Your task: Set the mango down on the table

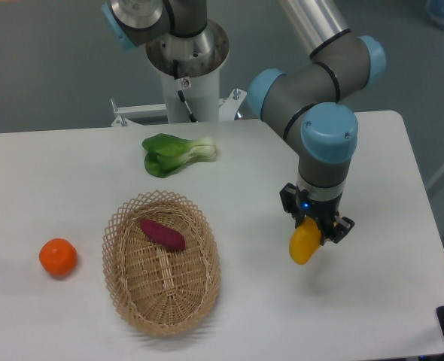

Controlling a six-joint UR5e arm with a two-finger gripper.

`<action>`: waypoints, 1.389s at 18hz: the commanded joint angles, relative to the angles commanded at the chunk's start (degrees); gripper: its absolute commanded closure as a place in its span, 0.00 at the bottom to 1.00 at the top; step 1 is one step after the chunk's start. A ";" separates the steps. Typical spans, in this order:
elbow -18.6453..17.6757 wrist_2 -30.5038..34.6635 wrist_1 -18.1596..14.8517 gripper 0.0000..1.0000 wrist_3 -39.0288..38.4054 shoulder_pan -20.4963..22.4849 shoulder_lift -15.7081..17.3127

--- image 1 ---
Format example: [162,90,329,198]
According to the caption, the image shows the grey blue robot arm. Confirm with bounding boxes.
[102,1,386,244]

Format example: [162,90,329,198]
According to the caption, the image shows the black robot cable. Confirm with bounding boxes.
[172,59,198,124]

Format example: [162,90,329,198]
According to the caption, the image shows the woven wicker basket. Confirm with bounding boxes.
[102,190,221,336]

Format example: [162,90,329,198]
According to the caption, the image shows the orange tangerine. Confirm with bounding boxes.
[38,238,78,278]

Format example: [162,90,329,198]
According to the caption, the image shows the purple sweet potato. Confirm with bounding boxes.
[140,219,186,252]

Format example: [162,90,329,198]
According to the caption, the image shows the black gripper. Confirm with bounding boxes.
[279,182,355,245]

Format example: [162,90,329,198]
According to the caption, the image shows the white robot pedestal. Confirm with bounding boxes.
[111,20,247,126]

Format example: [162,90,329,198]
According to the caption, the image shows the green bok choy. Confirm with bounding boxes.
[141,133,217,178]

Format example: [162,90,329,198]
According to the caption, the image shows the yellow mango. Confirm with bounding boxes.
[289,217,321,265]

